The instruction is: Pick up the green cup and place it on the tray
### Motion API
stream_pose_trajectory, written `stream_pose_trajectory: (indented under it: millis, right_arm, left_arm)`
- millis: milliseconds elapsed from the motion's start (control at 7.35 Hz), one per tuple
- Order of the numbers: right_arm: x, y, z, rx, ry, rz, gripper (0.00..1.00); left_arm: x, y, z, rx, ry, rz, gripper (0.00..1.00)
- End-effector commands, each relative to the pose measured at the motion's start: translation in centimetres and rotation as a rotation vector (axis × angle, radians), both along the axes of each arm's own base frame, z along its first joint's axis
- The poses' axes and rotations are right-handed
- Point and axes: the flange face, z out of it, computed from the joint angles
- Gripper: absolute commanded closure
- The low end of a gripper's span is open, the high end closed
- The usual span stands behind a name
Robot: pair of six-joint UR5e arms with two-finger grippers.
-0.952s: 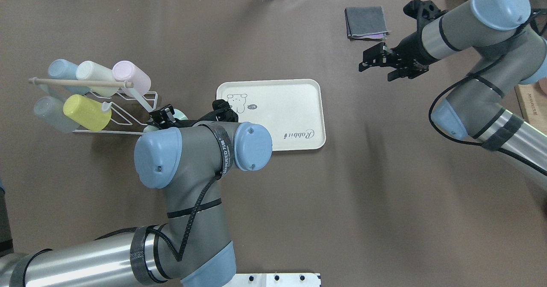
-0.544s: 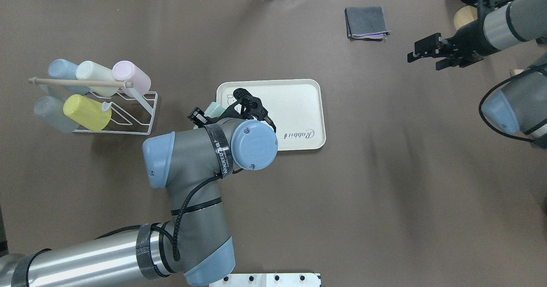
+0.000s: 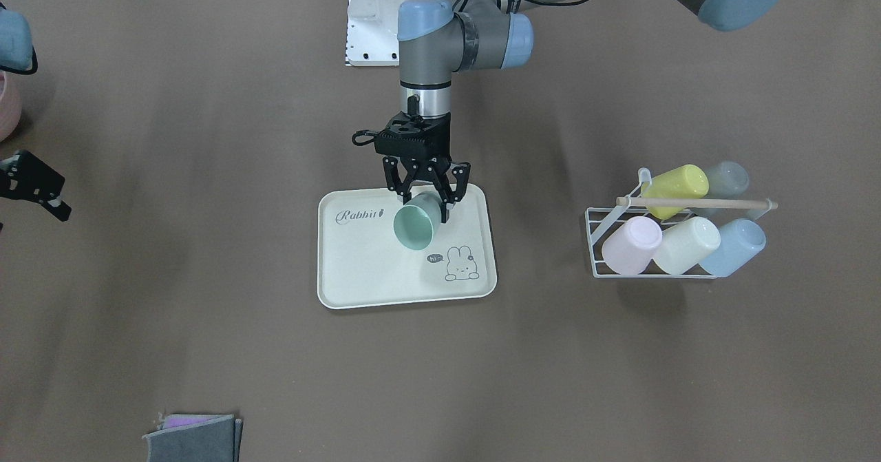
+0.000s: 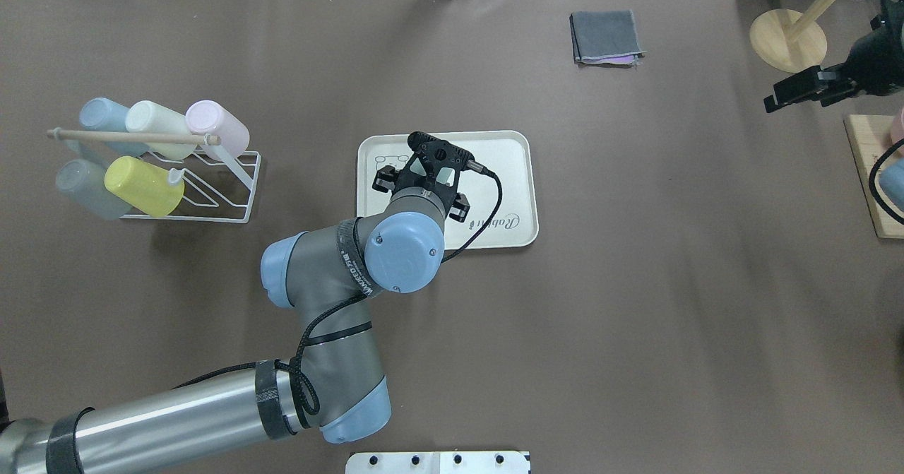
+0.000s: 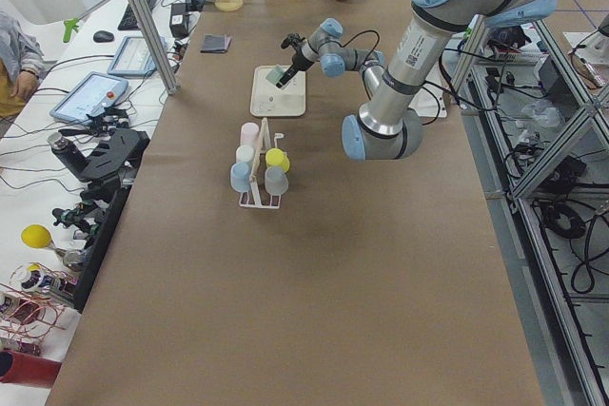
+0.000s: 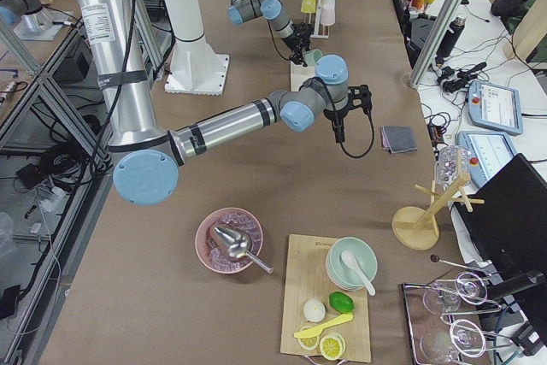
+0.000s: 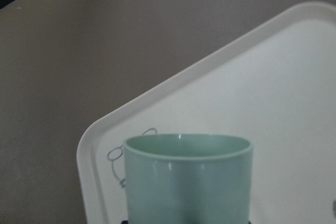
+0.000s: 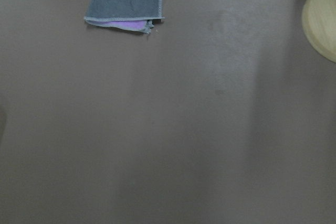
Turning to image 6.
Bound black water bottle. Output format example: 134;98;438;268
436;14;467;63

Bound cream rabbit tray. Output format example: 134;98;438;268
287;63;318;108

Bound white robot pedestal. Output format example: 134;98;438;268
164;0;229;96

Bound lemon slice left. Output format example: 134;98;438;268
297;336;319;351

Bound green lime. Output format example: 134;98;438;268
328;291;355;314

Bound white wire cup rack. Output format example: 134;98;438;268
301;0;336;39

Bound yellow plastic cup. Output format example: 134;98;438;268
301;0;316;15

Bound aluminium frame post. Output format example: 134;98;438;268
409;0;461;89

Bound wooden mug tree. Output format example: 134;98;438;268
391;171;485;250

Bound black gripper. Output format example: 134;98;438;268
323;85;373;143
283;22;313;66

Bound upper teach pendant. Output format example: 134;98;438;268
468;79;524;135

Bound wine glass rack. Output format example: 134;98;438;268
402;254;523;364

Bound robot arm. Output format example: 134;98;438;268
227;0;312;67
76;0;373;205

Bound grey folded cloth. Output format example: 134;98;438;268
380;126;418;154

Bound yellow plastic knife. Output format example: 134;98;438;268
293;313;354;339

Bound pink plastic cup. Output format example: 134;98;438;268
320;3;336;26

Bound green plastic cup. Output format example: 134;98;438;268
305;49;323;67

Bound pink ice bowl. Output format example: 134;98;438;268
195;207;263;274

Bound white ceramic spoon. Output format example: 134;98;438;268
341;250;376;297

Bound stacked green bowls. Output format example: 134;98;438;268
326;237;378;291

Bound metal ice scoop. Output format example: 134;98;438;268
209;224;274;274

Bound bamboo cutting board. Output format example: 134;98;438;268
280;234;372;363

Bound white egg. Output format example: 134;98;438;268
303;298;326;323

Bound clear glass on tree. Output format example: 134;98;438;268
435;145;469;189

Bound lemon slice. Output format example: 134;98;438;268
319;333;346;361
297;336;319;351

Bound teach pendant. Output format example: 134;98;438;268
456;131;517;188
468;79;524;135

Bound lemon slice right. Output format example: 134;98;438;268
319;333;346;361

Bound lower teach pendant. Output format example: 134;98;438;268
456;131;517;188

